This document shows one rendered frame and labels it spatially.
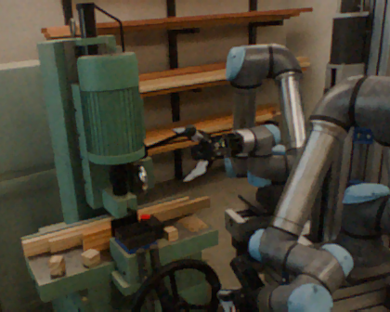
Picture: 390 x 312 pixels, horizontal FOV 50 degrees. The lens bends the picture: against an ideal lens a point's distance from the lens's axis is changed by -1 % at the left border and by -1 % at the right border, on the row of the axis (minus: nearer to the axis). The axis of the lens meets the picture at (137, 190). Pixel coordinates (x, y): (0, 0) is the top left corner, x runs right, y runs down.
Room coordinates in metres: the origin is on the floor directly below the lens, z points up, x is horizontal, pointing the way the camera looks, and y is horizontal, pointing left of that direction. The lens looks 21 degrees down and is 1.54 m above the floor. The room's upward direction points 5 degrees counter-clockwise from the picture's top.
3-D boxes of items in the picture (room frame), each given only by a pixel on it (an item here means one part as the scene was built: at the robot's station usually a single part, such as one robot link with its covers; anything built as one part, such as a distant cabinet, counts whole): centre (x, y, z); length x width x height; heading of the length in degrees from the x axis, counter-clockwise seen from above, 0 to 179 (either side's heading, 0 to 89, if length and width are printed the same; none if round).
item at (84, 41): (1.38, 0.11, 1.54); 0.08 x 0.08 x 0.17; 24
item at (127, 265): (1.07, 0.01, 0.92); 0.15 x 0.13 x 0.09; 114
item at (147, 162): (1.49, -0.01, 1.02); 0.09 x 0.07 x 0.12; 114
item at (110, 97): (1.26, 0.06, 1.32); 0.18 x 0.18 x 0.31
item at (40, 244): (1.26, 0.09, 0.93); 0.60 x 0.02 x 0.05; 114
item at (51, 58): (1.52, 0.18, 1.16); 0.22 x 0.22 x 0.72; 24
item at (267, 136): (1.27, -0.40, 1.18); 0.11 x 0.08 x 0.09; 114
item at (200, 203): (1.28, 0.02, 0.92); 0.60 x 0.02 x 0.04; 114
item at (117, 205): (1.28, 0.06, 0.99); 0.14 x 0.07 x 0.09; 24
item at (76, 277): (1.15, 0.04, 0.87); 0.61 x 0.30 x 0.06; 114
